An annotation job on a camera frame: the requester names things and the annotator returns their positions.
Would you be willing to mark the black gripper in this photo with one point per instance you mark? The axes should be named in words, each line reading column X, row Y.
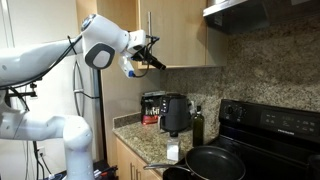
column 143, row 55

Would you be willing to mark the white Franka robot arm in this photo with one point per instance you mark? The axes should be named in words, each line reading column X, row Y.
column 100, row 36

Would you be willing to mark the wooden base cabinet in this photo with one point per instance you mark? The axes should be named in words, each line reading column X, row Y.
column 123, row 160

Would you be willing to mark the black red whey protein bag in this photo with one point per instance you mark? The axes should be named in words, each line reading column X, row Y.
column 150, row 111

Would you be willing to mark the tall wooden side panel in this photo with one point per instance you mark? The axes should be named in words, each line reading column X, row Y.
column 123, row 100

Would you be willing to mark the stainless steel refrigerator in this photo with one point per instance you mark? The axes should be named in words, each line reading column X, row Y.
column 90, row 80

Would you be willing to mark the dark olive oil bottle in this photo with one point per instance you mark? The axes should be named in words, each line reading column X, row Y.
column 198, row 130

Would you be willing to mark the white salt container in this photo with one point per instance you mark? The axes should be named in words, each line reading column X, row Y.
column 173, row 150

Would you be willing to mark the steel range hood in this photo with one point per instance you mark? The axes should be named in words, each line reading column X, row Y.
column 250, row 15

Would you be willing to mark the black frying pan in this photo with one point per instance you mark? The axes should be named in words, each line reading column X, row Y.
column 216, row 165

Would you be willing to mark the red black tool pile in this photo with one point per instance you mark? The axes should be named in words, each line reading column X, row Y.
column 105, row 171

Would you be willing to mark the black electric stove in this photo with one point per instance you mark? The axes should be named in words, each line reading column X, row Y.
column 270, row 133

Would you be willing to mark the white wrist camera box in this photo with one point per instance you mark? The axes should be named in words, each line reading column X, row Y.
column 126, row 66

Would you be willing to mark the small white wall socket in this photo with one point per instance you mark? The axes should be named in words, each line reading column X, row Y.
column 192, row 106

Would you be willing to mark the wooden wall cabinet box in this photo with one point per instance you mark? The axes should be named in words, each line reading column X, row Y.
column 216, row 50

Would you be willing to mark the black clamp mount bar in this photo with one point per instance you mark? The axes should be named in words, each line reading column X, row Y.
column 23, row 94

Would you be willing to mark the white wall outlet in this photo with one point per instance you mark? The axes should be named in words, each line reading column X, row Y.
column 41, row 152

